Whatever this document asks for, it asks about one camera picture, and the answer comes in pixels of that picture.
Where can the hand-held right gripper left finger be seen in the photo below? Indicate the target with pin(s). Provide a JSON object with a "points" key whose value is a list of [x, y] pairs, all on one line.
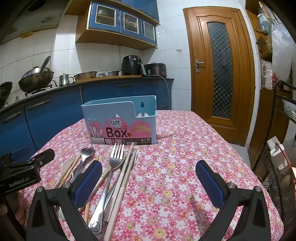
{"points": [[89, 185]]}

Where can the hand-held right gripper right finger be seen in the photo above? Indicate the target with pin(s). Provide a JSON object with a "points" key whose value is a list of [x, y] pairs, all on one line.
{"points": [[210, 185]]}

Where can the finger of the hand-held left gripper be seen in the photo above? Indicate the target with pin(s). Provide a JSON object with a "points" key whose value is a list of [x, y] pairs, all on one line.
{"points": [[44, 156], [20, 153]]}

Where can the wooden chopsticks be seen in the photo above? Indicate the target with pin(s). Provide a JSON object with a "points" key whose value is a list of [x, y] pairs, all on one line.
{"points": [[120, 197]]}

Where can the light blue chopstick box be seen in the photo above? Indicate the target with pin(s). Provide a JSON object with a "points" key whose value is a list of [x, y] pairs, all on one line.
{"points": [[99, 111]]}

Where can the person's left hand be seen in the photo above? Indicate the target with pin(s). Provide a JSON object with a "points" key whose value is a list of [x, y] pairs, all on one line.
{"points": [[22, 208]]}

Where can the blue base cabinet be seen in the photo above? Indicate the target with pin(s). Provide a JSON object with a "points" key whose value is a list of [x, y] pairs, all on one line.
{"points": [[46, 115]]}

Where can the pink floral tablecloth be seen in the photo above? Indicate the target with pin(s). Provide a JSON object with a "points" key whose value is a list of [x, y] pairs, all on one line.
{"points": [[166, 176]]}

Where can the gas stove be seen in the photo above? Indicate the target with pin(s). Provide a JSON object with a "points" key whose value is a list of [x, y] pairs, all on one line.
{"points": [[34, 93]]}

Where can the dark frying pan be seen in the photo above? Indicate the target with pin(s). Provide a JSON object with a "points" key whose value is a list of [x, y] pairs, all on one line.
{"points": [[5, 90]]}

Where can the steel wok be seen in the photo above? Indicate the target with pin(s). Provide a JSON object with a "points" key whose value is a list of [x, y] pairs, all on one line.
{"points": [[34, 80]]}

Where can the steel kettle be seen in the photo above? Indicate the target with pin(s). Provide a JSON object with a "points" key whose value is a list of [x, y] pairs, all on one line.
{"points": [[63, 80]]}

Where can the wooden door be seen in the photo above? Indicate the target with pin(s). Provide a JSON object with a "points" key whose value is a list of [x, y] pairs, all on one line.
{"points": [[198, 104]]}

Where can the wooden shelf unit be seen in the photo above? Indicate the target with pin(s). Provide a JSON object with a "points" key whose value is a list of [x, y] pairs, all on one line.
{"points": [[261, 115]]}

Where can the steel colander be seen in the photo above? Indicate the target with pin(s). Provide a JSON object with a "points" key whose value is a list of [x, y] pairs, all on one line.
{"points": [[85, 75]]}

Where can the steel ladle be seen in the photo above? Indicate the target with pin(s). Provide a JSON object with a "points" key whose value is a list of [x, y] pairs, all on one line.
{"points": [[45, 63]]}

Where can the wooden cutting board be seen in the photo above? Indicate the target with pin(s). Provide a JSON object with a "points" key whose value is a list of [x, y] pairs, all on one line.
{"points": [[104, 80]]}

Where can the steel bowl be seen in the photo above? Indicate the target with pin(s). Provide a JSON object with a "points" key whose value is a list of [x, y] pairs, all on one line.
{"points": [[111, 73]]}

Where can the black air fryer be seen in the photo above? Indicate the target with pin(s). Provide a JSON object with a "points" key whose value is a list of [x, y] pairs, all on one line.
{"points": [[130, 64]]}

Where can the dark rice cooker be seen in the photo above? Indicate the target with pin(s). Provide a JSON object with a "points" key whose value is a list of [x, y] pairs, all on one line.
{"points": [[156, 69]]}

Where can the grey range hood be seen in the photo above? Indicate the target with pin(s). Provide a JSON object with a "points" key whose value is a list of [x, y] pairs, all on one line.
{"points": [[23, 20]]}

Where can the white plastic bag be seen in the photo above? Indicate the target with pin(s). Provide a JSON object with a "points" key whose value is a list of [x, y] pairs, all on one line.
{"points": [[281, 51]]}

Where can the white light switch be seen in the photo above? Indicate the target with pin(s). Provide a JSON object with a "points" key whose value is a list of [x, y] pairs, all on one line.
{"points": [[179, 48]]}

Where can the blue wall cabinet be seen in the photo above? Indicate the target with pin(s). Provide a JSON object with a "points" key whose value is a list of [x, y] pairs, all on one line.
{"points": [[108, 16]]}

